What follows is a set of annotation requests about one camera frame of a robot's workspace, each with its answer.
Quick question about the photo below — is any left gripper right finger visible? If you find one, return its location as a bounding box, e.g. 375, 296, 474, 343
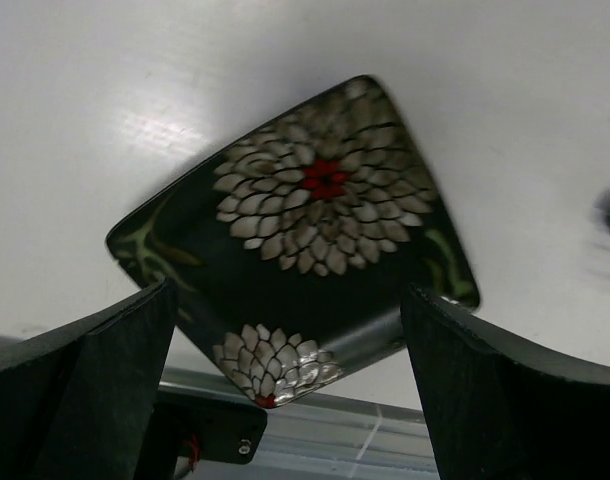
401, 285, 610, 479

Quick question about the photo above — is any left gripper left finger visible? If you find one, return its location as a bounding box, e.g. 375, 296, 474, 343
0, 280, 178, 479

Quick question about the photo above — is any black floral square plate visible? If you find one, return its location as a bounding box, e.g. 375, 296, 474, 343
106, 75, 481, 409

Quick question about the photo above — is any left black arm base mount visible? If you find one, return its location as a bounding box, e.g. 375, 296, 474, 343
135, 391, 267, 479

